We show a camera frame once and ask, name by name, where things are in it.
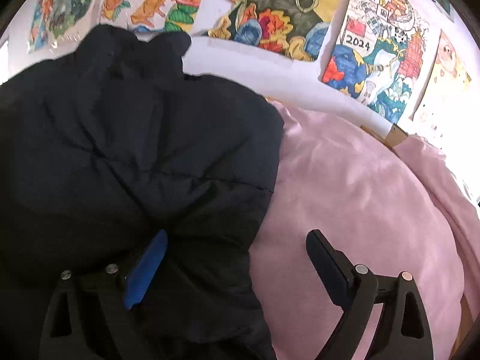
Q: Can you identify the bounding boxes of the pale cartoon drawing poster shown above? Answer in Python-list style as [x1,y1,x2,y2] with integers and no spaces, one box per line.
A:
[410,31,471,129]

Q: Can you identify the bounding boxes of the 2024 dragon drawing poster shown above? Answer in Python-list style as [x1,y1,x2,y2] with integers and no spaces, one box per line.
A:
[321,0,430,124]

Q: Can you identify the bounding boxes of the pink bed duvet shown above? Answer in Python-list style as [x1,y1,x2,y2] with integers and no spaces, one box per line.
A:
[250,104,479,359]

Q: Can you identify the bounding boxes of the wooden bed frame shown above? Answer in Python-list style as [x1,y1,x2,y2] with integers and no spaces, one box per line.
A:
[360,124,408,151]

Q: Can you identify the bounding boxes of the black puffer jacket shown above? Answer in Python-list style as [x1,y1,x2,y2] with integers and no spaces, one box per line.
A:
[1,24,284,359]

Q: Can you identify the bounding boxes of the dark fish flowers drawing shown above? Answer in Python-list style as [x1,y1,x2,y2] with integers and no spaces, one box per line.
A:
[204,0,340,62]

